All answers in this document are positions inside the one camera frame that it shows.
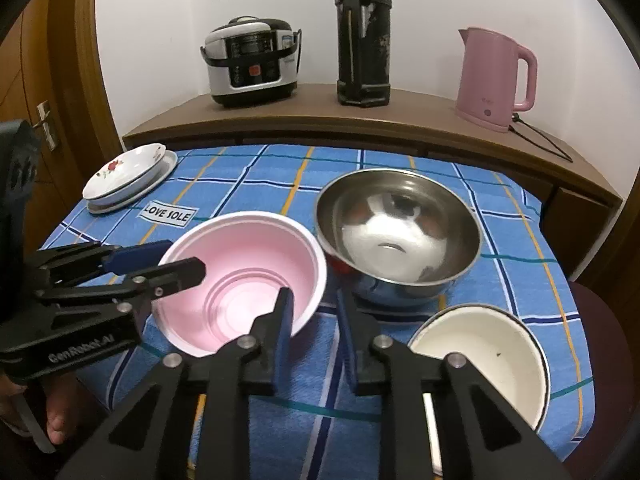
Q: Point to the pink electric kettle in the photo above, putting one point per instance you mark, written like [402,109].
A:
[487,80]

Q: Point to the brown wooden door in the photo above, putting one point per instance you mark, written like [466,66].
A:
[30,70]

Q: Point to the white enamel bowl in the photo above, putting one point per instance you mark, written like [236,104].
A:
[480,350]

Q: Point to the silver black rice cooker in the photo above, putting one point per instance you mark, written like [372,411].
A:
[250,65]

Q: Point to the grey round plate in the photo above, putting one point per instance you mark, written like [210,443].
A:
[157,180]

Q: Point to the dark red stool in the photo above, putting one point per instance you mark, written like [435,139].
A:
[600,350]

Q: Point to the pink plastic bowl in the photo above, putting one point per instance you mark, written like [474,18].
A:
[240,260]

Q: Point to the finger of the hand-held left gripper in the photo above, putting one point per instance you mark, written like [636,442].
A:
[175,275]
[140,255]

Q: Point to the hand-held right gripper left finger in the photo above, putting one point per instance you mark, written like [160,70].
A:
[285,332]

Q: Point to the stainless steel bowl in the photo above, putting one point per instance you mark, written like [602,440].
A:
[400,230]

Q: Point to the person's left hand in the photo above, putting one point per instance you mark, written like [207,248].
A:
[65,415]

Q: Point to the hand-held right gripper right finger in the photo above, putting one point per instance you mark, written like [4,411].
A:
[346,345]

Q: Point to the blue plaid tablecloth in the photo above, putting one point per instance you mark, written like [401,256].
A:
[250,180]

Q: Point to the white plate red flowers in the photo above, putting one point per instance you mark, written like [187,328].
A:
[120,175]

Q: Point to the brown wooden cabinet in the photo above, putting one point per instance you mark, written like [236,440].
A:
[400,115]

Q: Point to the tall black thermos flask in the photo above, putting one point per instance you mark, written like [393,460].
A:
[362,35]

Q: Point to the wooden door frame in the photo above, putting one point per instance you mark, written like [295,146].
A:
[85,85]

